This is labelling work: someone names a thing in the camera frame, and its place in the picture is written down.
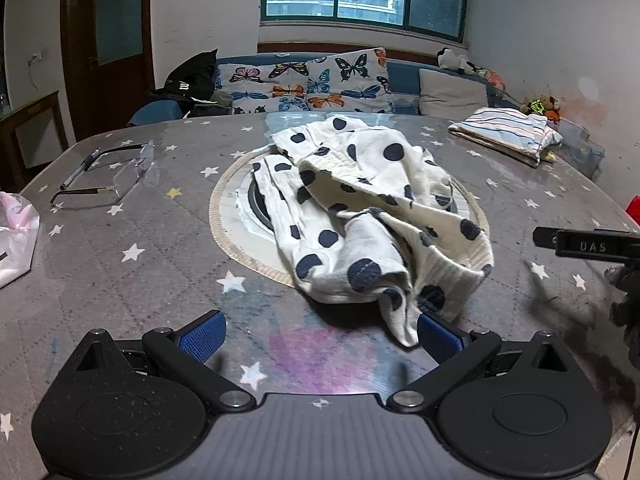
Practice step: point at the rimless eyeglasses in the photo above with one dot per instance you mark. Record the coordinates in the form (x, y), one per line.
(90, 191)

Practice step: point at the white polka dot pants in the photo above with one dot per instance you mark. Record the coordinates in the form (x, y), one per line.
(380, 175)

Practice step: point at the clear plastic storage box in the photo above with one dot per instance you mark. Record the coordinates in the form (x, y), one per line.
(580, 145)

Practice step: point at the black jacket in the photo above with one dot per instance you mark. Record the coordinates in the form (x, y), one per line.
(192, 77)

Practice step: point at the pink plush toy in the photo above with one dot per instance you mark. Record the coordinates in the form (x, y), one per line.
(494, 80)

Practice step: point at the butterfly print pillows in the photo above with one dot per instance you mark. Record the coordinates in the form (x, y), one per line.
(300, 85)

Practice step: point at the blue sofa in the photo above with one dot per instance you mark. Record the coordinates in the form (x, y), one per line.
(405, 80)

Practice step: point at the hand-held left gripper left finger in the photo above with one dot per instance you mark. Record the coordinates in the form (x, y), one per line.
(202, 336)

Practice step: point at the black and white plush toy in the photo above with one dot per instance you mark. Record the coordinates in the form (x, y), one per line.
(450, 57)

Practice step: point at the pink plastic bag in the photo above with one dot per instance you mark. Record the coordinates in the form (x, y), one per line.
(15, 240)

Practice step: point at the olive green garment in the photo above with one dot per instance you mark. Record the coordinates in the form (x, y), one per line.
(212, 99)

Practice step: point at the person's right hand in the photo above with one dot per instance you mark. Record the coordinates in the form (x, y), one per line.
(625, 295)

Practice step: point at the grey cushion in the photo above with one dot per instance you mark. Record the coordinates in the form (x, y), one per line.
(450, 92)

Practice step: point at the red plastic stool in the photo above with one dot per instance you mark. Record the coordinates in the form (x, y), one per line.
(635, 215)

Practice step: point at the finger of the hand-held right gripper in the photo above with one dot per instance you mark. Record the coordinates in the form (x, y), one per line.
(544, 237)

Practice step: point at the white wall socket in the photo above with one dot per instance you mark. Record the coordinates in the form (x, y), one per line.
(35, 58)

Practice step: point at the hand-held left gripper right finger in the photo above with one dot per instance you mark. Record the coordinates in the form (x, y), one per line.
(440, 337)

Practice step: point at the brown wooden desk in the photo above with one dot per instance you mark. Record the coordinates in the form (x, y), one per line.
(30, 107)

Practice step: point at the grey star print tablecloth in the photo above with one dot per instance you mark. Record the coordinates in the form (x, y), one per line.
(150, 260)

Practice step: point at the dark wooden door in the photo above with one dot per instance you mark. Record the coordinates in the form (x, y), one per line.
(115, 85)

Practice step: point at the black pen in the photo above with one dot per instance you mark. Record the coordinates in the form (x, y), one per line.
(80, 169)

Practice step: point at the folded striped clothes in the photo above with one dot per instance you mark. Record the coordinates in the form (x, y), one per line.
(500, 127)

